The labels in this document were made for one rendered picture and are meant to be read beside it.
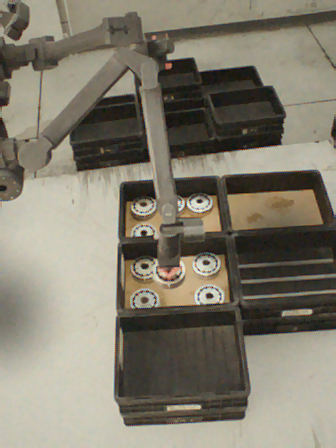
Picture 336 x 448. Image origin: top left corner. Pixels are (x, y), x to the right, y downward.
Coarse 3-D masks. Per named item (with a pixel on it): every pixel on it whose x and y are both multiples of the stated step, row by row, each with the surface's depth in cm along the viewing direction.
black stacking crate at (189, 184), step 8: (128, 184) 202; (136, 184) 202; (144, 184) 202; (152, 184) 203; (176, 184) 203; (184, 184) 203; (192, 184) 203; (200, 184) 204; (208, 184) 204; (216, 184) 204; (128, 192) 206; (136, 192) 206; (144, 192) 206; (152, 192) 206; (184, 192) 207; (192, 192) 207; (200, 192) 207; (208, 192) 207; (216, 192) 207; (128, 200) 209
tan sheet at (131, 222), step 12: (216, 204) 205; (132, 216) 204; (156, 216) 203; (180, 216) 202; (192, 216) 202; (204, 216) 202; (216, 216) 201; (132, 228) 200; (156, 228) 199; (204, 228) 198; (216, 228) 197
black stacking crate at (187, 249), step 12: (204, 240) 183; (216, 240) 183; (132, 252) 187; (144, 252) 187; (156, 252) 187; (192, 252) 188; (204, 252) 188; (216, 252) 188; (228, 264) 178; (228, 276) 179
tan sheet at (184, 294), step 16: (192, 256) 189; (224, 256) 189; (128, 272) 186; (192, 272) 185; (224, 272) 184; (128, 288) 182; (160, 288) 181; (192, 288) 180; (224, 288) 179; (128, 304) 177; (160, 304) 177; (176, 304) 176; (192, 304) 176
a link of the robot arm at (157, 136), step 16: (144, 64) 132; (144, 80) 133; (144, 96) 136; (160, 96) 137; (144, 112) 138; (160, 112) 137; (160, 128) 138; (160, 144) 139; (160, 160) 140; (160, 176) 140; (160, 192) 141; (176, 192) 142; (160, 208) 141; (176, 208) 142
